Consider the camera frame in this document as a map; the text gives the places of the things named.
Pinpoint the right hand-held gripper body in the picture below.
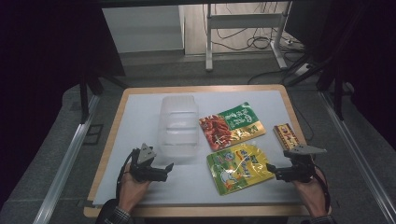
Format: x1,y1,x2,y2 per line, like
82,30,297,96
277,144,328,184

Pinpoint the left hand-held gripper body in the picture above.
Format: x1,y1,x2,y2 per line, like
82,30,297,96
130,143,168,183

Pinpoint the yellow and green spout pouch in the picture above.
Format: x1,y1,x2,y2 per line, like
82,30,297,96
205,142,276,196

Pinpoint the clear plastic storage box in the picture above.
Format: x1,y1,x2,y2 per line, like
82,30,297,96
157,94,200,159

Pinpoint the red and green seasoning packet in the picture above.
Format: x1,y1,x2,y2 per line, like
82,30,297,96
198,102,267,152

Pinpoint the person's right hand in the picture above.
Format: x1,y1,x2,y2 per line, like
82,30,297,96
292,170,331,218

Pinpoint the person's left hand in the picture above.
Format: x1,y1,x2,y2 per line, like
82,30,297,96
118,162,153,215

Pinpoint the black metal stand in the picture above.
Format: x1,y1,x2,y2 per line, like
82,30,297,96
284,55,356,121
78,70,129,125

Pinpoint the white power strip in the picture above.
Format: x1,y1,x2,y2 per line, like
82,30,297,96
293,63,313,77

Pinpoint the dark curtain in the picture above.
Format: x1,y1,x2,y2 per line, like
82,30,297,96
0,0,126,213
284,0,396,152

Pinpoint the white cabinet panel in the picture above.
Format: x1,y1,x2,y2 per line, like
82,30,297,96
102,5,185,54

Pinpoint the right hand-held gripper black cable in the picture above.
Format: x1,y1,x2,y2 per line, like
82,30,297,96
312,155,332,214

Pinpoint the hand-held gripper black cable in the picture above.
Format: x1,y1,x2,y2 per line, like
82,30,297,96
312,155,332,214
115,152,135,202

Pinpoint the left hand-held gripper black cable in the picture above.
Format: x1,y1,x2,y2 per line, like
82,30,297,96
115,152,135,202

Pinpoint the thin black cable beside table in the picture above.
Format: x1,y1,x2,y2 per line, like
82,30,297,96
288,92,316,143

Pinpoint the black square floor bracket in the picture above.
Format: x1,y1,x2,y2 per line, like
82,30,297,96
82,123,105,146

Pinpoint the aluminium rail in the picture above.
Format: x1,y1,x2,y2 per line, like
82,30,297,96
32,94,101,224
320,91,396,224

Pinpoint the tangle of black floor cables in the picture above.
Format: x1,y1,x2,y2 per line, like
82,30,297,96
202,3,307,54

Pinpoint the white metal desk frame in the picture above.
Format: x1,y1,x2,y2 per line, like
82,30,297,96
204,1,293,73

